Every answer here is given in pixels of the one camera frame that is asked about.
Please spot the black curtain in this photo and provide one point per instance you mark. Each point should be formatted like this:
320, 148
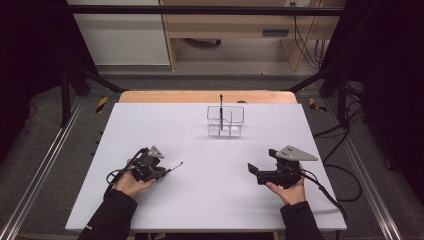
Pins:
390, 66
26, 66

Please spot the black metal crossbar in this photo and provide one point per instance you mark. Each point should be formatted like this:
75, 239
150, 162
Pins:
200, 10

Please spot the white cabinet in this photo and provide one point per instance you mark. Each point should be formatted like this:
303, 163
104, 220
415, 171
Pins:
123, 36

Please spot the black makeup brush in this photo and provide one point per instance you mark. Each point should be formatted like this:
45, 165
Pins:
221, 113
175, 166

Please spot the wooden desk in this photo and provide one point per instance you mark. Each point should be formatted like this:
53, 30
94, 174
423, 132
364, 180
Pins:
233, 28

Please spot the aluminium floor rail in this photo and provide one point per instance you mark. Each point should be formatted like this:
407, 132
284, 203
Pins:
366, 180
40, 173

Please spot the black metal stand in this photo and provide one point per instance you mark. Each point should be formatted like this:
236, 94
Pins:
340, 90
65, 96

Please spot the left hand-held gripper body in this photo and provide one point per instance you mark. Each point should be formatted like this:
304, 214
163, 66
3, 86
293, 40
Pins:
146, 165

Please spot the person's left hand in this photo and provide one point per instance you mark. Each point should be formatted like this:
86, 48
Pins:
130, 185

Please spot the person's right hand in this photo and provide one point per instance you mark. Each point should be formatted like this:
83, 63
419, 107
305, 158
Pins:
291, 195

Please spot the clear acrylic organizer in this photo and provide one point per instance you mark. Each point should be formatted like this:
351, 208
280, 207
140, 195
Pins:
233, 128

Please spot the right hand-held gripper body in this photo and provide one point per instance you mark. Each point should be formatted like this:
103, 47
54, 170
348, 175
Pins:
286, 173

